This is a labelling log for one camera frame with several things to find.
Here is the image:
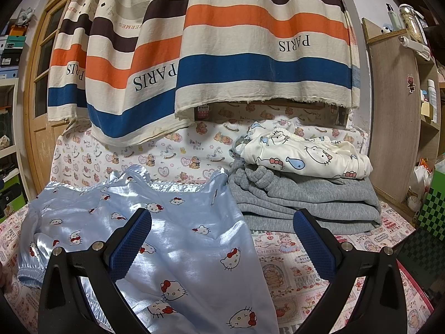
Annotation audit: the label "wooden side cabinet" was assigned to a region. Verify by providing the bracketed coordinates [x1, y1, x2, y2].
[362, 19, 441, 219]

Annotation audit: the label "grey folded sweatpants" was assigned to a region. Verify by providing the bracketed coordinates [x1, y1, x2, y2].
[229, 164, 382, 234]

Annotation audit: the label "white cartoon print pants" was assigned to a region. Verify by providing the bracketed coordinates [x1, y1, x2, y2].
[232, 121, 373, 180]

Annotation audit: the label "wooden glass door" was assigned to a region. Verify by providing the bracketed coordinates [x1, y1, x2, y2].
[23, 0, 71, 198]

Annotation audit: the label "light blue satin pants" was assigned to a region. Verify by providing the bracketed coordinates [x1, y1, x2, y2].
[17, 165, 278, 333]

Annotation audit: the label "striped Paris curtain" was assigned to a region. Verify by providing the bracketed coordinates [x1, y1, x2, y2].
[47, 0, 360, 146]

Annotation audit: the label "white storage shelf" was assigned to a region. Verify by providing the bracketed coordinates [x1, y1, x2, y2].
[0, 8, 34, 221]

